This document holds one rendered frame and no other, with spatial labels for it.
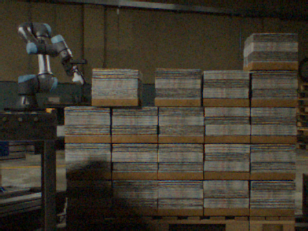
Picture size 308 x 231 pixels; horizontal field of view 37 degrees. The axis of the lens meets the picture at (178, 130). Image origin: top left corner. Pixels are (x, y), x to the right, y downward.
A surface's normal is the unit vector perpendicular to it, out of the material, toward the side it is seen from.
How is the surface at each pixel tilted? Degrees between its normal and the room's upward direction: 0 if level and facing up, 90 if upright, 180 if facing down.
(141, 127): 90
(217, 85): 90
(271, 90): 90
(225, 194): 89
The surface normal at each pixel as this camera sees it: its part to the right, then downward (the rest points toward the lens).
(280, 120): 0.02, 0.05
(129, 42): 0.31, 0.05
